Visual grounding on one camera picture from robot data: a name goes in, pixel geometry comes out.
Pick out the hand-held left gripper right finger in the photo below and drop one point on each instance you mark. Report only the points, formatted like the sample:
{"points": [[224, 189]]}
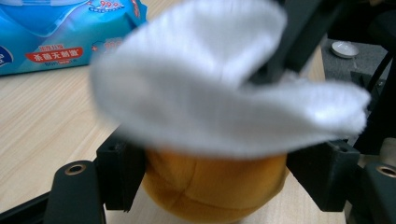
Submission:
{"points": [[327, 174]]}

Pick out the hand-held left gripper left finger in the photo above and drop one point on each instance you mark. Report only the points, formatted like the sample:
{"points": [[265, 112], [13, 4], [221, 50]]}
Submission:
{"points": [[121, 174]]}

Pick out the orange round plush toy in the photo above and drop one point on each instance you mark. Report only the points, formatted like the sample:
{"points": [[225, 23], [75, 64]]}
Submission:
{"points": [[214, 186]]}

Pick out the white wet wipe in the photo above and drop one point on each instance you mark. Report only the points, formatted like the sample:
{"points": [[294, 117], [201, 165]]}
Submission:
{"points": [[202, 93]]}

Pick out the blue wet wipes pack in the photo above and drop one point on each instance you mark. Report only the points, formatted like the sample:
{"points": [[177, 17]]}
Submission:
{"points": [[56, 34]]}

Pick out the white round dish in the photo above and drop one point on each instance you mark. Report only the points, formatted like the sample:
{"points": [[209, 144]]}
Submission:
{"points": [[344, 49]]}

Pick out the dark slanted bar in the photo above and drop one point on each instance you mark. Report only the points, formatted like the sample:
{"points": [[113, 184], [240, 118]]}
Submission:
{"points": [[378, 109]]}

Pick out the black stand base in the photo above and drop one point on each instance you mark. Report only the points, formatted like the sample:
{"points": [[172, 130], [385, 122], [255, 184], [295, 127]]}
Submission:
{"points": [[365, 81]]}

